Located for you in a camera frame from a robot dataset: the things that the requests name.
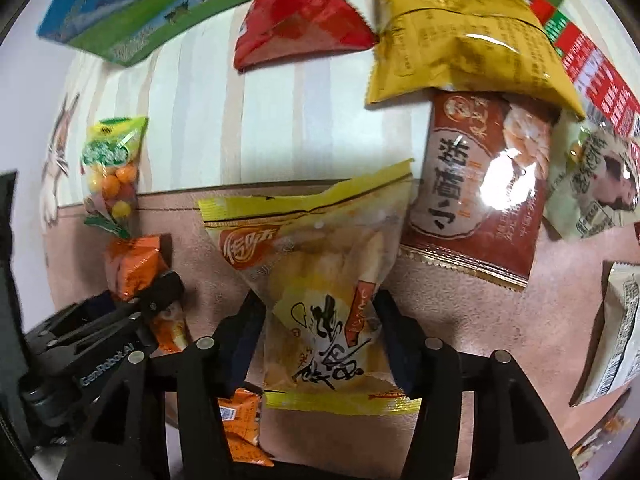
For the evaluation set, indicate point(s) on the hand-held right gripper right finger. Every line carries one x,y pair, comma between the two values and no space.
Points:
400,352

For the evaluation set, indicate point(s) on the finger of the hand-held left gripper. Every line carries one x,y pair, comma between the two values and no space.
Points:
161,292
100,302

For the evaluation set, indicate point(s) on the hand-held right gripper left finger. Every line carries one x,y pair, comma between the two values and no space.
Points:
248,341

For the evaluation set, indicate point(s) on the orange snack packet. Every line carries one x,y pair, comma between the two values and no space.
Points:
242,425
132,265

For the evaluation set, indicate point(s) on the clear yellow biscuit packet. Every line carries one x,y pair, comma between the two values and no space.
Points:
315,270

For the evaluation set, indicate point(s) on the brown biscuit packet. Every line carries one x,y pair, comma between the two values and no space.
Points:
465,200

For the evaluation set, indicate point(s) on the white snack packet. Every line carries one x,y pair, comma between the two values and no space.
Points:
617,330

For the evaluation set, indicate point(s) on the yellow crinkled snack packet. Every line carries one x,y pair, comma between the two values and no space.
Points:
465,45

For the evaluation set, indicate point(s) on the red green snack packet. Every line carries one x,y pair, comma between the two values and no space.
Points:
600,75

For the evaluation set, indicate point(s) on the colourful candy ball bag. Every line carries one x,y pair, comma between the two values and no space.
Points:
112,175

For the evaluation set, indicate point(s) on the striped white quilt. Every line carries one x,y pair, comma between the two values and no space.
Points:
225,125

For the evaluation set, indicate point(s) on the orange printed packet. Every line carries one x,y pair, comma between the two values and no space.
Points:
600,435

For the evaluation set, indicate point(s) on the pale packet with face print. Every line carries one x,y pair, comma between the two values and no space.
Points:
595,190

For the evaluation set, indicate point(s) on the blue green printed carton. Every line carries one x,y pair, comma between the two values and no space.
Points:
125,15

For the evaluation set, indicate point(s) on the red triangular snack packet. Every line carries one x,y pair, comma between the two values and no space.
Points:
295,15

